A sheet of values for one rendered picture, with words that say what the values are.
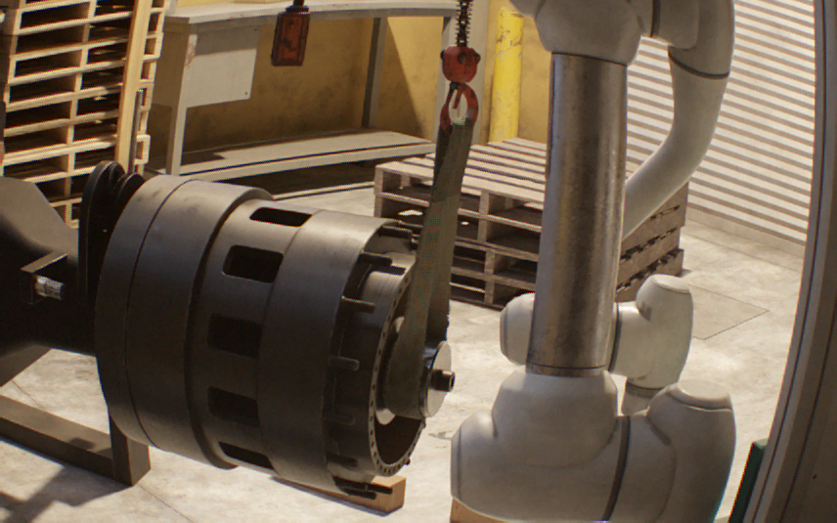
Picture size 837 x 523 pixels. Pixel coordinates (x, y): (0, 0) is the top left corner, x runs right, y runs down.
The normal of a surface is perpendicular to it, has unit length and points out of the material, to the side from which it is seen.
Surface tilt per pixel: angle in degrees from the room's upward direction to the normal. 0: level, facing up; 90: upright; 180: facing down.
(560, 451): 77
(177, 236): 39
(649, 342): 87
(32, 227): 27
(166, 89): 90
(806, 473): 90
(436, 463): 0
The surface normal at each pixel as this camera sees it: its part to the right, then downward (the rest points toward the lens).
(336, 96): 0.72, 0.22
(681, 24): 0.04, 0.65
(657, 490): -0.11, 0.22
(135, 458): 0.97, 0.13
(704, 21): -0.15, 0.55
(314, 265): -0.11, -0.66
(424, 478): 0.08, -0.97
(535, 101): -0.69, 0.11
